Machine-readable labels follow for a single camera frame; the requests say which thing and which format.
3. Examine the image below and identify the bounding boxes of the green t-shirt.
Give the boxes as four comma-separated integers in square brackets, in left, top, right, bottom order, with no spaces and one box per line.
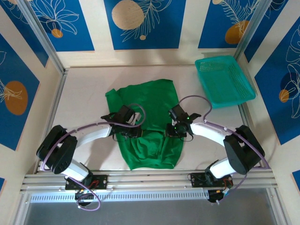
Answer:
[105,79,184,171]

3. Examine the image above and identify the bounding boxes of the teal plastic mesh basket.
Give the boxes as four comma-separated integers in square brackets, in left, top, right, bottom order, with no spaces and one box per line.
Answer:
[195,55,256,110]

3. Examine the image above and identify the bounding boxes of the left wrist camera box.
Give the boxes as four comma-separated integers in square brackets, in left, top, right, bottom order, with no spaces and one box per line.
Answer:
[130,112,143,125]

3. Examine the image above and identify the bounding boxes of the aluminium frame rail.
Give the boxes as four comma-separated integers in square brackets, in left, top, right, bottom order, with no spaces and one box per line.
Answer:
[20,169,279,192]

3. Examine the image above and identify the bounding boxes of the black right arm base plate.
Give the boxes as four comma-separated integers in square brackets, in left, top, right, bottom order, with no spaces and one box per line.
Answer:
[190,172,234,188]

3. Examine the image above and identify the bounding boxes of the grey slotted cable duct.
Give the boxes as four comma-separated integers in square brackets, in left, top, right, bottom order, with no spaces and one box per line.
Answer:
[30,190,210,203]

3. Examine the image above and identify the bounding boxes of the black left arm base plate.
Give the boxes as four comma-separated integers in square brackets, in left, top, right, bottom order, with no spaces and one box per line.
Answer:
[65,174,108,191]

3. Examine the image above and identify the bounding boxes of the aluminium table side rail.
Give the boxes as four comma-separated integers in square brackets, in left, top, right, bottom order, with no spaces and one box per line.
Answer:
[238,103,265,169]
[35,67,69,174]

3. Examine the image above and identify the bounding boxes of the black cable junction bracket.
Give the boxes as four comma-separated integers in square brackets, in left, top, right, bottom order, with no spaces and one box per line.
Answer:
[207,188,232,205]
[74,189,96,207]

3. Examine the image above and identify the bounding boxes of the blue floral wall panel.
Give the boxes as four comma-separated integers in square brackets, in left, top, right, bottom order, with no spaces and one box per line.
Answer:
[254,23,300,146]
[197,0,267,49]
[0,0,49,68]
[104,0,187,51]
[0,32,41,151]
[27,0,96,53]
[243,0,300,63]

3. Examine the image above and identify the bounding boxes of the aluminium frame post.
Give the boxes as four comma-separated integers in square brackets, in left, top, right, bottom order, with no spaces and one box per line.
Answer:
[229,0,277,69]
[16,0,66,75]

